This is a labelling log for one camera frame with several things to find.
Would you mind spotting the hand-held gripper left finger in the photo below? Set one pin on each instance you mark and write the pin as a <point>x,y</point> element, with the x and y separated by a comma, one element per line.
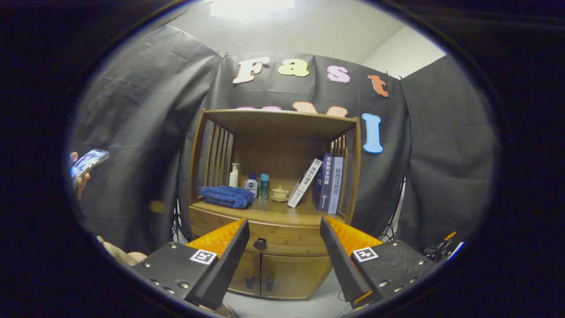
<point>229,260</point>

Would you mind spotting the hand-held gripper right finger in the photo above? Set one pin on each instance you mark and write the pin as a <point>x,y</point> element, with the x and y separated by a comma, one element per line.
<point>340,260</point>

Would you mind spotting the narrow wooden cabinet door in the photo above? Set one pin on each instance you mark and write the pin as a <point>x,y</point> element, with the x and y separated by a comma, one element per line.
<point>247,269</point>

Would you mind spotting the wide wooden cabinet door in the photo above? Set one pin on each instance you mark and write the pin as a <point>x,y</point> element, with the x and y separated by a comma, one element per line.
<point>295,276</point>

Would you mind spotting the wooden countertop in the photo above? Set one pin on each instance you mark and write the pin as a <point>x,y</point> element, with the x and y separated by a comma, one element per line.
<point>273,211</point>

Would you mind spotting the brown wooden cabinet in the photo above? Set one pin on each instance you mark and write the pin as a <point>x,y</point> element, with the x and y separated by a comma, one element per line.
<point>282,154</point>

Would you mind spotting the black light stand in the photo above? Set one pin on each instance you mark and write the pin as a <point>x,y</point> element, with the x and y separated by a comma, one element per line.
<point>391,229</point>

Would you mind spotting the blue folded towel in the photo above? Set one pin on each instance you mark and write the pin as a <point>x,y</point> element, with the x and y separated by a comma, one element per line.
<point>227,196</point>

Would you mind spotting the pale lavender book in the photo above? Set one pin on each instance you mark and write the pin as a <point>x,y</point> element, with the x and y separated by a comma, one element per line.
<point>336,185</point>

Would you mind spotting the white bottle with blue cap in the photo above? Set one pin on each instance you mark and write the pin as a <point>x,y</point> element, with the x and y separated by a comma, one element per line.
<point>251,186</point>

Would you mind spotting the dark blue book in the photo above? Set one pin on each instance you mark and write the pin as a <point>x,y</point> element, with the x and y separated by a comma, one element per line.
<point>324,181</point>

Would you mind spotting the white pump bottle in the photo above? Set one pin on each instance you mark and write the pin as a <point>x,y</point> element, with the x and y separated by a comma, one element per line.
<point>234,179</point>

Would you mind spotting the clear blue bottle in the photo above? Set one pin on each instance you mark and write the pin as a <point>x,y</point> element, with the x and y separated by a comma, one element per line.
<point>264,185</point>

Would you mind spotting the beige lidded teacup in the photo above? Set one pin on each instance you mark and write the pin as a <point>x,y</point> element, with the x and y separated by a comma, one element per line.
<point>280,193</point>

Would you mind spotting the white book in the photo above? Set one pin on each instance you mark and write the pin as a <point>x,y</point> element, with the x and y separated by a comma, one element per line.
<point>304,183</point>

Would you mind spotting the black and orange device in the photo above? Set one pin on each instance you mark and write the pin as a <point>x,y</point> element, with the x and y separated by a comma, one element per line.
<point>441,249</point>

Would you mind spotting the smartphone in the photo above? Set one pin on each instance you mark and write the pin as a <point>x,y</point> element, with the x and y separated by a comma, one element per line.
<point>88,162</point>

